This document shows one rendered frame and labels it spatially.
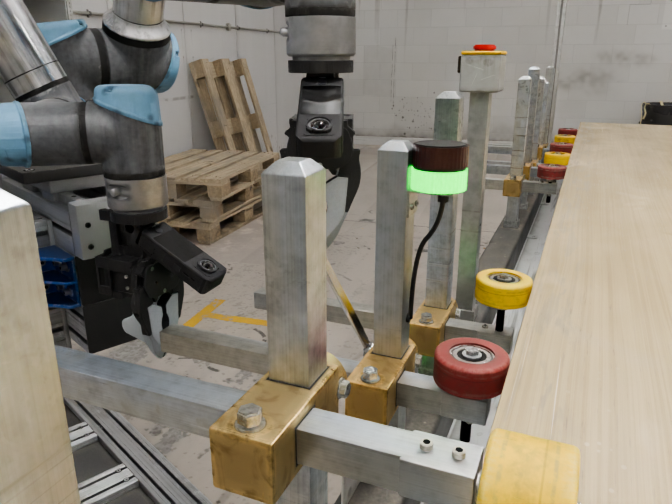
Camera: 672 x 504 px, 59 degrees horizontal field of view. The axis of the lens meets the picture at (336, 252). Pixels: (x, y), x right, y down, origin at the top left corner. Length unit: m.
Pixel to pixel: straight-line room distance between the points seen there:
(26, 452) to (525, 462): 0.27
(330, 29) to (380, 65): 7.91
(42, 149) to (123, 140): 0.09
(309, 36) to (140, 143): 0.25
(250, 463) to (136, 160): 0.44
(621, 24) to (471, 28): 1.78
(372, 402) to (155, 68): 0.75
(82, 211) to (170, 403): 0.55
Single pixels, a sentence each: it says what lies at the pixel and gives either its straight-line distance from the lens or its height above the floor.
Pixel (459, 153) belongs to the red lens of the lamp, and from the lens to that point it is 0.63.
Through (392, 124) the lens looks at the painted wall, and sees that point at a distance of 8.55.
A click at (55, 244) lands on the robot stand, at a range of 1.13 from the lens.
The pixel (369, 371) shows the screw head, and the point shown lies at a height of 0.88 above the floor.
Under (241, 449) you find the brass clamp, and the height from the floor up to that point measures 0.96.
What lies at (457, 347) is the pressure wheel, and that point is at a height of 0.90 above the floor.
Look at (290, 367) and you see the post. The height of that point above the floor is 0.99.
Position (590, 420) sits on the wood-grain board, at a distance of 0.60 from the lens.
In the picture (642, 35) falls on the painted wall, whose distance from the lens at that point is 8.45.
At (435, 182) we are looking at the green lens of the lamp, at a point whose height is 1.09.
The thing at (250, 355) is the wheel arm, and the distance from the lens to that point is 0.76.
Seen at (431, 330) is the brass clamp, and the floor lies 0.83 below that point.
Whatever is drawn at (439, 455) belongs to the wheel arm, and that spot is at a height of 0.96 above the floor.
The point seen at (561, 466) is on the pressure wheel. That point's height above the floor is 0.98.
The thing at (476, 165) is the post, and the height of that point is 1.02.
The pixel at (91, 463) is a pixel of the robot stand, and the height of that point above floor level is 0.21.
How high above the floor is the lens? 1.21
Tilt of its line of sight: 18 degrees down
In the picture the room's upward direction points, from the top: straight up
